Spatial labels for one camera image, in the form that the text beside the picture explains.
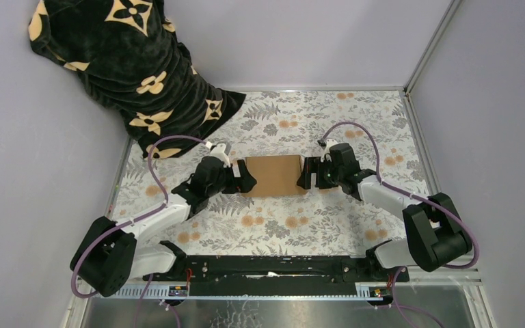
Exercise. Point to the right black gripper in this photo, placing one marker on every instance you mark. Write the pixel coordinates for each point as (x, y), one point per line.
(312, 165)

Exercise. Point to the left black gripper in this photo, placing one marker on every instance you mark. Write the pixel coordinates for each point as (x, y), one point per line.
(243, 184)

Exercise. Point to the brown cardboard box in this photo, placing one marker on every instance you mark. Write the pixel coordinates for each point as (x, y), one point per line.
(276, 176)

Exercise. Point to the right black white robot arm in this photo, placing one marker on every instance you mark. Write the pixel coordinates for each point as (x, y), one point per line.
(434, 236)

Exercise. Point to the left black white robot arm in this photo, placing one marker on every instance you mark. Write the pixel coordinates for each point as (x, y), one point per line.
(112, 253)

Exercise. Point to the floral patterned table mat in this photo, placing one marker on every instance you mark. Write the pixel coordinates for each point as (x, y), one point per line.
(322, 222)

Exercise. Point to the black floral plush blanket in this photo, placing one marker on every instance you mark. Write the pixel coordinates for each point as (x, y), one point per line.
(129, 59)

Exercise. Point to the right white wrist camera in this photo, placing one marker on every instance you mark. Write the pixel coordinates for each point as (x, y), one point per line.
(326, 144)

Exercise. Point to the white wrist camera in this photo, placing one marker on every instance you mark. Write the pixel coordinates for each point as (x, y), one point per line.
(326, 144)
(219, 147)

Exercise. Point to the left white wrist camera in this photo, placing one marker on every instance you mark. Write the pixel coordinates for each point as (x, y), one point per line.
(219, 147)

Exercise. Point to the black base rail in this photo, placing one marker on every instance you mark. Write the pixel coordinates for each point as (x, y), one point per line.
(277, 276)

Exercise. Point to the aluminium frame rails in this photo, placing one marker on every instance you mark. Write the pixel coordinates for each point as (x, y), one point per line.
(112, 253)

